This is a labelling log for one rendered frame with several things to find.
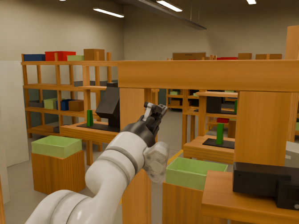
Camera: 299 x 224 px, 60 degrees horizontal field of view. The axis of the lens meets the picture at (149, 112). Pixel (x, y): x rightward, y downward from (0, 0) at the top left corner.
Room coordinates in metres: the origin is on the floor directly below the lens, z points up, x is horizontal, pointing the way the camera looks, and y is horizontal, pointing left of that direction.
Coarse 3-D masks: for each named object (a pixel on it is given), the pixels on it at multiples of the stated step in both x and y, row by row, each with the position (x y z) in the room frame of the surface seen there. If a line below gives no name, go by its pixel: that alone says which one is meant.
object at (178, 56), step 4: (172, 52) 11.33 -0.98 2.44; (176, 52) 11.25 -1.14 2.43; (180, 52) 11.16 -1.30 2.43; (184, 52) 11.08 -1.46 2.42; (188, 52) 11.00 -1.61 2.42; (192, 52) 10.92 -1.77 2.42; (196, 52) 10.84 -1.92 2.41; (200, 52) 10.76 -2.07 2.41; (204, 52) 10.68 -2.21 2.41; (172, 56) 11.33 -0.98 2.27; (176, 56) 11.24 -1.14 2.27; (180, 56) 11.16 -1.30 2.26; (184, 56) 11.07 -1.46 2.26; (188, 56) 10.99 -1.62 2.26; (192, 56) 10.91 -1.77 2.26; (196, 56) 10.83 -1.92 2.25; (200, 56) 10.76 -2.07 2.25; (204, 56) 10.68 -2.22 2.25
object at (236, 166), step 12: (240, 168) 0.71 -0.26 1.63; (252, 168) 0.71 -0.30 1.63; (264, 168) 0.71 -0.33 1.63; (276, 168) 0.71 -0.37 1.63; (240, 180) 0.70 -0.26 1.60; (252, 180) 0.69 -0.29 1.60; (264, 180) 0.68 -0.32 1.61; (276, 180) 0.67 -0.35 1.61; (288, 180) 0.66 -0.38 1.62; (240, 192) 0.70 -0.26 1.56; (252, 192) 0.69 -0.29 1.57; (264, 192) 0.68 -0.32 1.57
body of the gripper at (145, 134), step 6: (138, 120) 0.50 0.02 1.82; (150, 120) 0.50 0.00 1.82; (126, 126) 0.49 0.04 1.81; (132, 126) 0.48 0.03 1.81; (138, 126) 0.48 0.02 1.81; (144, 126) 0.48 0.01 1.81; (150, 126) 0.51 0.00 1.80; (132, 132) 0.46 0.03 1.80; (138, 132) 0.46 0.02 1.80; (144, 132) 0.47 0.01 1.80; (150, 132) 0.48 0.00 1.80; (144, 138) 0.46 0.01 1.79; (150, 138) 0.47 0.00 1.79; (150, 144) 0.47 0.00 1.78
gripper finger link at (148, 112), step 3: (147, 105) 0.51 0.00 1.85; (150, 105) 0.51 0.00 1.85; (147, 108) 0.51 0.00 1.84; (150, 108) 0.51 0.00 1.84; (147, 111) 0.51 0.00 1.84; (150, 111) 0.51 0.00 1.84; (153, 111) 0.52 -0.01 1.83; (147, 114) 0.50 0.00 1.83; (150, 114) 0.51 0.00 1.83; (144, 117) 0.50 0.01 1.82; (144, 120) 0.50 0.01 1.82
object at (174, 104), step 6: (168, 90) 10.73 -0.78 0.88; (180, 90) 10.51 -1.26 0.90; (192, 90) 10.61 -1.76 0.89; (168, 96) 10.62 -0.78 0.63; (174, 96) 10.49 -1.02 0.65; (180, 96) 10.38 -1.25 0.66; (192, 96) 10.19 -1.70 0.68; (198, 96) 10.07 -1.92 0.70; (174, 102) 10.62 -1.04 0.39; (180, 102) 10.58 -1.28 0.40; (180, 108) 10.37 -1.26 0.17
